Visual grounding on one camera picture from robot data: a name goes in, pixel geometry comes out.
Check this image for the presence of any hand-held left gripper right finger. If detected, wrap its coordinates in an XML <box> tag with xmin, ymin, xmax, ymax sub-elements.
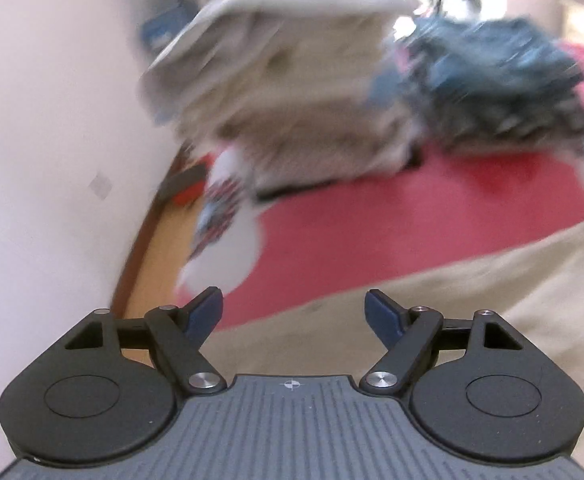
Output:
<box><xmin>362</xmin><ymin>288</ymin><xmax>525</xmax><ymax>395</ymax></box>

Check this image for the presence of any stack of folded beige clothes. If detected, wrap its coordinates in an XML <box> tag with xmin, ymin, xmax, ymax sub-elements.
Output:
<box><xmin>139</xmin><ymin>0</ymin><xmax>423</xmax><ymax>196</ymax></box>

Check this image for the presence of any grey and red object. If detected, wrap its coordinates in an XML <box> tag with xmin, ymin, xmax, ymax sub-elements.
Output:
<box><xmin>159</xmin><ymin>165</ymin><xmax>208</xmax><ymax>208</ymax></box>

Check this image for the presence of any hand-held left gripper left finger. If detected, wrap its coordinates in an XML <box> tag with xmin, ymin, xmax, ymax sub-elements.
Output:
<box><xmin>63</xmin><ymin>286</ymin><xmax>225</xmax><ymax>395</ymax></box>

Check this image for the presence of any beige garment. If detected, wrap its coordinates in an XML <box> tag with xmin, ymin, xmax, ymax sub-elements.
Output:
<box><xmin>199</xmin><ymin>215</ymin><xmax>584</xmax><ymax>461</ymax></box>

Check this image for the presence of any pile of dark blue clothes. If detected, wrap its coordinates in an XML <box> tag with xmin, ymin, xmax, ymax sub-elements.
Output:
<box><xmin>372</xmin><ymin>17</ymin><xmax>584</xmax><ymax>176</ymax></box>

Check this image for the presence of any blue container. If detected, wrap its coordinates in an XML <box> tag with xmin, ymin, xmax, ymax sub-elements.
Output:
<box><xmin>139</xmin><ymin>0</ymin><xmax>198</xmax><ymax>53</ymax></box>

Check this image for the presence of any pink floral blanket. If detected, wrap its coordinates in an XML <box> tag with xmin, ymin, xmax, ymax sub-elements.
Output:
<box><xmin>174</xmin><ymin>42</ymin><xmax>584</xmax><ymax>333</ymax></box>

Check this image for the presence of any white wall outlet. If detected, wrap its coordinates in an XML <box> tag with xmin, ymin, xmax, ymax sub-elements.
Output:
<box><xmin>89</xmin><ymin>172</ymin><xmax>115</xmax><ymax>196</ymax></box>

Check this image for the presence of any light blue folded cloth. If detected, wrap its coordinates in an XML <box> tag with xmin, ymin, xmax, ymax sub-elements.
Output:
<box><xmin>367</xmin><ymin>60</ymin><xmax>410</xmax><ymax>111</ymax></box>

